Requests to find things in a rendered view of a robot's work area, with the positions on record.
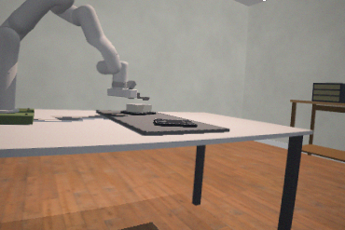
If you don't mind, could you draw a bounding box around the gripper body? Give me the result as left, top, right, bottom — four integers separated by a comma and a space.
107, 88, 137, 98

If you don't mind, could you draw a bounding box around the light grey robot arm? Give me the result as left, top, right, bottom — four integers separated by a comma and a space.
0, 0, 136, 114

